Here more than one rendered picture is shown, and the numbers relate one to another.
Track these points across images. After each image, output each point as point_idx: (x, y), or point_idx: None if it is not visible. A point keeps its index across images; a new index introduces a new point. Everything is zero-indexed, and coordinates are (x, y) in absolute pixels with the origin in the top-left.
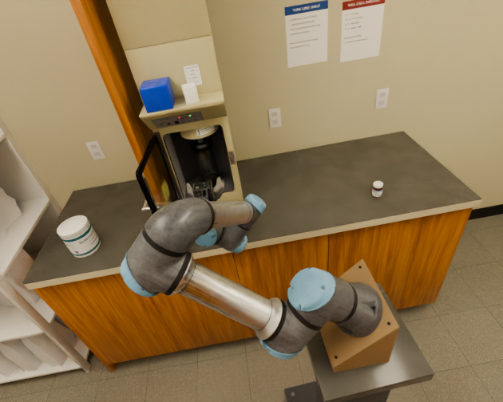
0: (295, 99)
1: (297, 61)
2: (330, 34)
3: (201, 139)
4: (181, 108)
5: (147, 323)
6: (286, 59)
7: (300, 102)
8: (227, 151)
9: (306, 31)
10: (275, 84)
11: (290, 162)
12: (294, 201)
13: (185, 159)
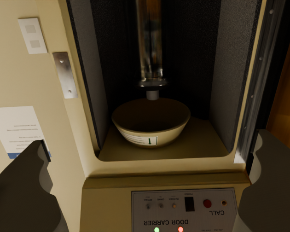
0: (9, 63)
1: (22, 112)
2: None
3: (149, 93)
4: None
5: None
6: (37, 114)
7: None
8: (79, 96)
9: (22, 137)
10: (43, 88)
11: None
12: None
13: (199, 23)
